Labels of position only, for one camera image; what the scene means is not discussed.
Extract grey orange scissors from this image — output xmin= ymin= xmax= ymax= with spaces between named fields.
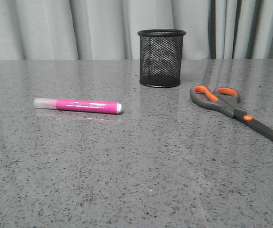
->
xmin=190 ymin=85 xmax=273 ymax=141

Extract black mesh pen cup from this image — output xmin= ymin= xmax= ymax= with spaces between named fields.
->
xmin=137 ymin=29 xmax=186 ymax=88

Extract pink marker pen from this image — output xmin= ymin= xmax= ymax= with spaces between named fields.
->
xmin=34 ymin=98 xmax=123 ymax=114

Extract grey curtain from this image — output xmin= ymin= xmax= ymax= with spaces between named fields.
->
xmin=0 ymin=0 xmax=273 ymax=60

